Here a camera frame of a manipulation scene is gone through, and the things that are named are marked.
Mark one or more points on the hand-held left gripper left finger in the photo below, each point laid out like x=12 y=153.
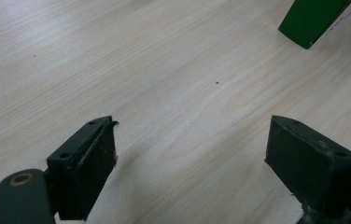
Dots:
x=83 y=168

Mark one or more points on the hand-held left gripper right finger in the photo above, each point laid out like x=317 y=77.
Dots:
x=307 y=161

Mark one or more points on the green box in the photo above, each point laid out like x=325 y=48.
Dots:
x=312 y=18

